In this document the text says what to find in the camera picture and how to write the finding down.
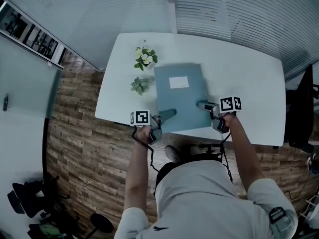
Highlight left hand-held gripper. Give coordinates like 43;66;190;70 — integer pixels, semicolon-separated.
129;108;177;145

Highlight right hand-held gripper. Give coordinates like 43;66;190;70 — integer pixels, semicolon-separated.
196;96;243;134

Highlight blue folder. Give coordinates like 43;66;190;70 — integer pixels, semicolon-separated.
154;63;212;133

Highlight person's left forearm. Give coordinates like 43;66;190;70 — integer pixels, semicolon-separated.
124;137;150;213

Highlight person's right forearm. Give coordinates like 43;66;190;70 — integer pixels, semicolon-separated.
228;119;265;199

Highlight white desk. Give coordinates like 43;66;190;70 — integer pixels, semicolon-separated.
94;32;287;146

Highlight person's right hand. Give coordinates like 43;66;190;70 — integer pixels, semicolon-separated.
220;111;237;128

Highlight person's left hand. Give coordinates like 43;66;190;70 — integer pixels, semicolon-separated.
135;124;153;141

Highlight small succulent potted plant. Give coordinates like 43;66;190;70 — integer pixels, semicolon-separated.
130;76;153;96

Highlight person's left shoe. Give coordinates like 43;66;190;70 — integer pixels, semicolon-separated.
164;144;182;164

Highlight person's shoe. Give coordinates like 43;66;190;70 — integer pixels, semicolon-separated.
190;145;207;156
307;152;319;171
164;144;182;164

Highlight person's right shoe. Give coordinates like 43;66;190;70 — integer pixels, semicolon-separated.
190;145;207;156

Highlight black metal chest rig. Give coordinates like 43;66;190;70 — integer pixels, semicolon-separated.
199;144;224;162

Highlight person's black shorts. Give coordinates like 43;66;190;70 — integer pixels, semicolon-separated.
153;162;179;196

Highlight white flowering potted plant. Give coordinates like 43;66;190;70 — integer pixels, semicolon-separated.
134;45;159;71

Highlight person's white shirt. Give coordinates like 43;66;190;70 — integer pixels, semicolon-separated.
114;159;299;239

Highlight black office chair with armrests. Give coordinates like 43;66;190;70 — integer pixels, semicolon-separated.
284;64;319;154

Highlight frosted glass door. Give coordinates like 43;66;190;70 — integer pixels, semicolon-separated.
0;35;64;119

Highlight white metal rack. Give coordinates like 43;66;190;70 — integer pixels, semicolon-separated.
300;195;319;224

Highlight black mesh office chair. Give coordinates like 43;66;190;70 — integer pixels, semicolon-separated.
6;175;70;219

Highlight black wrist strap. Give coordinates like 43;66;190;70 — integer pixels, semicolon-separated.
131;126;150;149

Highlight black shoulder strap buckle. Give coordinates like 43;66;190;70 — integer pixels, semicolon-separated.
268;207;287;224

